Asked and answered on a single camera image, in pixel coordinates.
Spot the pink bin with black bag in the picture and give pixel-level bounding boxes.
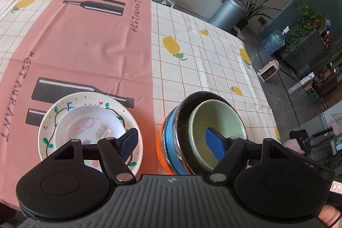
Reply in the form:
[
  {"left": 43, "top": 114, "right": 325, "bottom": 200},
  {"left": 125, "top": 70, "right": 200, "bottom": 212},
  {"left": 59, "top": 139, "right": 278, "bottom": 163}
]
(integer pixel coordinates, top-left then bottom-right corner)
[{"left": 283, "top": 130, "right": 312, "bottom": 156}]

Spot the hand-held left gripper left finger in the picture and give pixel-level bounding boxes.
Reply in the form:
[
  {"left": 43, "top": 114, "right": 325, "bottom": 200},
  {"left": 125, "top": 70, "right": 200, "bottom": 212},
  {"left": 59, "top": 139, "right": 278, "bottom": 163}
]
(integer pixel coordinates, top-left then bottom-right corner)
[{"left": 48, "top": 128, "right": 139, "bottom": 186}]

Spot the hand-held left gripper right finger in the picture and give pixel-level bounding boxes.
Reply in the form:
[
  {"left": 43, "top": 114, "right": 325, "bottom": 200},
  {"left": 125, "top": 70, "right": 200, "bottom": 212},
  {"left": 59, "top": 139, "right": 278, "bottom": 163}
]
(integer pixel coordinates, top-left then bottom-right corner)
[{"left": 205, "top": 127, "right": 313, "bottom": 184}]

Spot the pink space heater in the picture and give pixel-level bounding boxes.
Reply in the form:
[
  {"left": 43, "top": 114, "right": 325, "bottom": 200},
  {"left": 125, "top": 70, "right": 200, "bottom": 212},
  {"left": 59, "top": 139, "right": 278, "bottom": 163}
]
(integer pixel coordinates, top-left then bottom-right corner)
[{"left": 258, "top": 60, "right": 280, "bottom": 82}]

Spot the light green bowl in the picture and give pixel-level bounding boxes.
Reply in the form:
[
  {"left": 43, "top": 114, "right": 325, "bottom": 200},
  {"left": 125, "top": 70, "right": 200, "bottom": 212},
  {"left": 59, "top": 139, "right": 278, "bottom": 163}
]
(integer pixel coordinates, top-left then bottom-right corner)
[{"left": 187, "top": 100, "right": 248, "bottom": 172}]

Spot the long-leaf potted plant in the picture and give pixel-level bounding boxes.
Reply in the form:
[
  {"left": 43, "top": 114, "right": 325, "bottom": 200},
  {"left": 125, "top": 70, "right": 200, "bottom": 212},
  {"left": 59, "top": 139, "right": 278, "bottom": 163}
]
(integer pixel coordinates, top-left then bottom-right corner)
[{"left": 235, "top": 0, "right": 284, "bottom": 31}]

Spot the grey cabinet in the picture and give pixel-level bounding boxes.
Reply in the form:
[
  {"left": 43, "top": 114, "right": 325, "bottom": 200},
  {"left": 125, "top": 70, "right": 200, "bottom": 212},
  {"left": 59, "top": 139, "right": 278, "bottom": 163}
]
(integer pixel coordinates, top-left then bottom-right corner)
[{"left": 283, "top": 28, "right": 334, "bottom": 76}]

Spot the white fruit-print plate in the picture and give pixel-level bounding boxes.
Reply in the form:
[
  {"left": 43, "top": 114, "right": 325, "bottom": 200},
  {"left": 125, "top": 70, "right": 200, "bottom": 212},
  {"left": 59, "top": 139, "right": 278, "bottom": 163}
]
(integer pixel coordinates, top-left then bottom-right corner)
[{"left": 37, "top": 92, "right": 144, "bottom": 176}]

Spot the black metal chair frame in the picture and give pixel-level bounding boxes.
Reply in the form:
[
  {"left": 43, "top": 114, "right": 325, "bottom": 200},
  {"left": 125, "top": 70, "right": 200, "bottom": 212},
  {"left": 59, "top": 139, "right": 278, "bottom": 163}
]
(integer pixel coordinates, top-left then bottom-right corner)
[{"left": 307, "top": 124, "right": 342, "bottom": 172}]

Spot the black floor cable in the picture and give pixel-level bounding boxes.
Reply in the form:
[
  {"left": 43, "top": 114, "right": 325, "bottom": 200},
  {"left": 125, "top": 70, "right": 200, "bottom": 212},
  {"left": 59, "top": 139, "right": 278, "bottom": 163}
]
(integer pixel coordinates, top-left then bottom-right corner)
[{"left": 256, "top": 18, "right": 302, "bottom": 135}]

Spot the grey pedal trash can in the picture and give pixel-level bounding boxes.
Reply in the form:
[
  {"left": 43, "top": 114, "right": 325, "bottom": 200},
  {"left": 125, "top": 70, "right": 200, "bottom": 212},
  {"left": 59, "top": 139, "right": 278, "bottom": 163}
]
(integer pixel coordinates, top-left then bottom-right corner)
[{"left": 208, "top": 0, "right": 248, "bottom": 33}]

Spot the small white patterned bowl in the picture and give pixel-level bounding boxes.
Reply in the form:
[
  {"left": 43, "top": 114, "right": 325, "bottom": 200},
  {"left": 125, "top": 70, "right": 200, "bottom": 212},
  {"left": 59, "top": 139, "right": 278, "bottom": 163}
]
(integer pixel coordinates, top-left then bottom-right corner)
[{"left": 55, "top": 105, "right": 127, "bottom": 150}]

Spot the long white carton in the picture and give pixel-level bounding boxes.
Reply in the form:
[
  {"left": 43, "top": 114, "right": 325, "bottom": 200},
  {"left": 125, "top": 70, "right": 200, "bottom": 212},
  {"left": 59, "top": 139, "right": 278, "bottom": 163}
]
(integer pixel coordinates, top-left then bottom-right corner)
[{"left": 289, "top": 72, "right": 314, "bottom": 93}]

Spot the blue steel-lined bowl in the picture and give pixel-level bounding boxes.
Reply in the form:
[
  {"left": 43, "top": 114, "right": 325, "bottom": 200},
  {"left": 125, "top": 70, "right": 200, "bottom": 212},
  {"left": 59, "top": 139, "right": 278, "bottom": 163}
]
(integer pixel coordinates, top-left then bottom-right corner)
[{"left": 162, "top": 92, "right": 249, "bottom": 175}]

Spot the orange bowl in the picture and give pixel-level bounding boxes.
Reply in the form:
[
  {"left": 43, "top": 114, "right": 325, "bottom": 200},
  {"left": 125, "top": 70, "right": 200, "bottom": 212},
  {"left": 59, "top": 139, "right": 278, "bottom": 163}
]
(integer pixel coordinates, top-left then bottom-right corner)
[{"left": 158, "top": 121, "right": 177, "bottom": 174}]

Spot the blue water jug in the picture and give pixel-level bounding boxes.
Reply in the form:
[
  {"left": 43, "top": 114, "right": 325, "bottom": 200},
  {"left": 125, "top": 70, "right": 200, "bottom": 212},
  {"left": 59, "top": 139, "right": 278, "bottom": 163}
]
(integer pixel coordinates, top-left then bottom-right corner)
[{"left": 261, "top": 26, "right": 290, "bottom": 55}]

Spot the pink printed table cloth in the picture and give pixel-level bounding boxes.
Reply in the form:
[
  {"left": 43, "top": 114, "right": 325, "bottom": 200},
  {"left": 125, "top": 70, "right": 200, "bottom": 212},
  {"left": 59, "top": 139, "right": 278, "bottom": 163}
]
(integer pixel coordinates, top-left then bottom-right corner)
[{"left": 0, "top": 0, "right": 153, "bottom": 207}]

